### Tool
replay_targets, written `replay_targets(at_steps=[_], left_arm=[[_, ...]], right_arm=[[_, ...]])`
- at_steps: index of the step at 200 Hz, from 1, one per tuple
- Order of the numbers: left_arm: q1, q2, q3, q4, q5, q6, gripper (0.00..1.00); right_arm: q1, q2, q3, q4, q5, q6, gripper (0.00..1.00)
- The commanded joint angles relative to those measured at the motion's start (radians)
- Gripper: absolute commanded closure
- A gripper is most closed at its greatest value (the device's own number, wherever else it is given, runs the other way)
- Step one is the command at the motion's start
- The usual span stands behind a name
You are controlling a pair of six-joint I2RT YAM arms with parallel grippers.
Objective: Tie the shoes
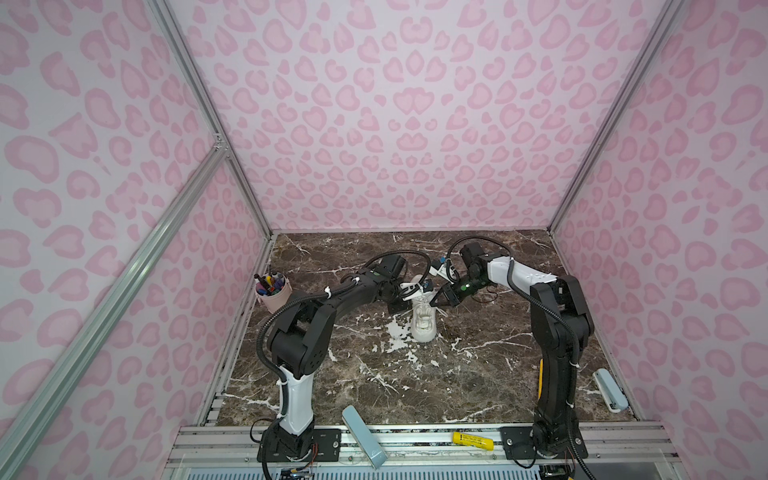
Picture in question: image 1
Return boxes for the white knit sneaker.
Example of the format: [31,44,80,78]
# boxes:
[409,288,437,343]

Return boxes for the yellow calculator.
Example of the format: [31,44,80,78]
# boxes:
[537,359,544,401]

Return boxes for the aluminium corner frame post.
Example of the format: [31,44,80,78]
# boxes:
[146,0,273,239]
[547,0,688,236]

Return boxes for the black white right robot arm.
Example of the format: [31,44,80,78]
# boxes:
[430,254,594,461]

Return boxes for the pink pen cup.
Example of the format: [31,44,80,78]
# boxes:
[254,272,293,313]

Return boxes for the light blue eraser block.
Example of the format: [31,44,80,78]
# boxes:
[342,405,388,470]

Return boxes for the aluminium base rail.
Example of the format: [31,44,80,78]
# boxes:
[161,421,688,479]

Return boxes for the light blue stapler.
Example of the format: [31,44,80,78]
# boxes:
[593,368,629,414]

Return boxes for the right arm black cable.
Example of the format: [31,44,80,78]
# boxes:
[445,235,598,480]

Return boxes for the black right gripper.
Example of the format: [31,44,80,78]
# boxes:
[429,273,493,306]

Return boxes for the coloured pens in cup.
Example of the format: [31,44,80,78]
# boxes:
[254,272,287,297]

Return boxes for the yellow marker tube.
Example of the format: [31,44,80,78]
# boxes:
[452,432,494,451]

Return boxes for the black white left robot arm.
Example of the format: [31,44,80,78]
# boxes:
[258,269,422,464]

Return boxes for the aluminium corner frame post left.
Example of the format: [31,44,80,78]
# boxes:
[146,0,273,239]

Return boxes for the diagonal aluminium frame bar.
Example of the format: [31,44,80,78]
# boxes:
[1,147,226,479]

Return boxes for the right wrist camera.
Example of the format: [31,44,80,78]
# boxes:
[430,257,460,283]

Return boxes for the aluminium corner frame post right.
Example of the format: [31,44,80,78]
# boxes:
[547,0,688,236]

